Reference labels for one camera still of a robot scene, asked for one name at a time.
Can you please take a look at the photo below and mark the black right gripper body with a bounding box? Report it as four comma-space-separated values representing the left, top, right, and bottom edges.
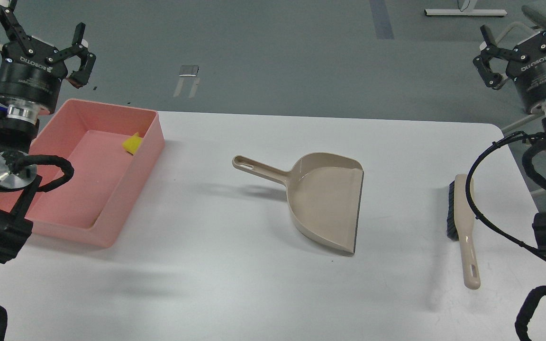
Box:
513, 45, 546, 115

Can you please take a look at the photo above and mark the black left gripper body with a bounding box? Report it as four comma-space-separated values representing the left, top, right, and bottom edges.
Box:
0, 47, 69, 121

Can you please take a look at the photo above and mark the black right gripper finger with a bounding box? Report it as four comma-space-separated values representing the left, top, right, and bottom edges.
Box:
473, 25, 522, 90

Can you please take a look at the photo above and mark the yellow sponge piece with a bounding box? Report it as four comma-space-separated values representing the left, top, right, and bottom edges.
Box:
121, 133, 143, 155

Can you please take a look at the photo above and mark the beige hand brush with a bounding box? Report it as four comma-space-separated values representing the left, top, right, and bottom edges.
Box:
446, 173, 481, 290

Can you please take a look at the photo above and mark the beige plastic dustpan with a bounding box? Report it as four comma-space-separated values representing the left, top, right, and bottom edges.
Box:
232, 153, 364, 255

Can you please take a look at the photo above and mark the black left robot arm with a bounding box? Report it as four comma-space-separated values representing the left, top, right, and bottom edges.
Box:
0, 0, 97, 265

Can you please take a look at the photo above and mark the pink plastic bin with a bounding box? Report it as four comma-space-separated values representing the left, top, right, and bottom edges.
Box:
26, 99, 164, 248

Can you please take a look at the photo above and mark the white desk base bar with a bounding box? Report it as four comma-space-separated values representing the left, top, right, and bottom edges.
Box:
423, 9, 507, 17

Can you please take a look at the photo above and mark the silver floor socket plate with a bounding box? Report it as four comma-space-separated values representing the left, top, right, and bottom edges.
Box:
178, 65, 200, 78

